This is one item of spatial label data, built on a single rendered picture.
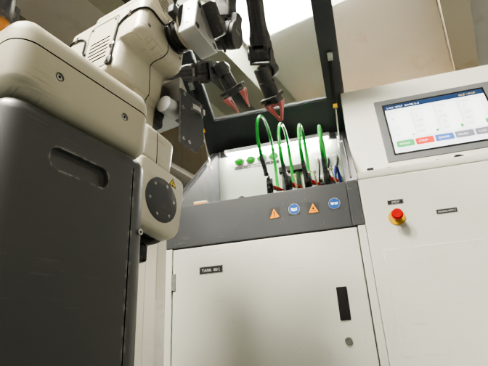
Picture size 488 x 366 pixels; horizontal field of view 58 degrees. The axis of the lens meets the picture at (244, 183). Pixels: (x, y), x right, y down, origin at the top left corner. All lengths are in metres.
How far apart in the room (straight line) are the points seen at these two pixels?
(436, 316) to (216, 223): 0.76
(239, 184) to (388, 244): 0.98
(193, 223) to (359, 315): 0.65
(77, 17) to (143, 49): 3.20
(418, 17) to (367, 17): 0.48
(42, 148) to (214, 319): 1.03
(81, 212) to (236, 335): 0.96
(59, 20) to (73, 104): 3.77
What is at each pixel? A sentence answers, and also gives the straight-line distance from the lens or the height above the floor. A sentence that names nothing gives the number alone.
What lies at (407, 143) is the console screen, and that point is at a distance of 1.89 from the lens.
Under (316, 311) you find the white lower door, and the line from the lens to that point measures 1.43.
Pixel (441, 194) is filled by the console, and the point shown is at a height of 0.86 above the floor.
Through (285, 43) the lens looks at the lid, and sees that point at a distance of 2.07.
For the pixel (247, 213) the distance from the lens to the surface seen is 1.54.
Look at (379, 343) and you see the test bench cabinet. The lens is 1.41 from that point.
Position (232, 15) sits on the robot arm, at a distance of 1.29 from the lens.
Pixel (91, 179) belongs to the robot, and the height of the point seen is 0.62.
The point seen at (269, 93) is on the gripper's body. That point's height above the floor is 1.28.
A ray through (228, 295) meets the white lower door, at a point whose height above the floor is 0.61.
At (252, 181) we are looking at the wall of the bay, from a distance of 2.19.
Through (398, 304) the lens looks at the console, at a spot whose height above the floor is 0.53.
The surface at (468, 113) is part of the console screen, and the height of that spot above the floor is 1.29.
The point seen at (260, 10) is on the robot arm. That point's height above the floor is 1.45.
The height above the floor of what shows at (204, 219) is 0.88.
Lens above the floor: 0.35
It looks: 24 degrees up
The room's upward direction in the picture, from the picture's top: 3 degrees counter-clockwise
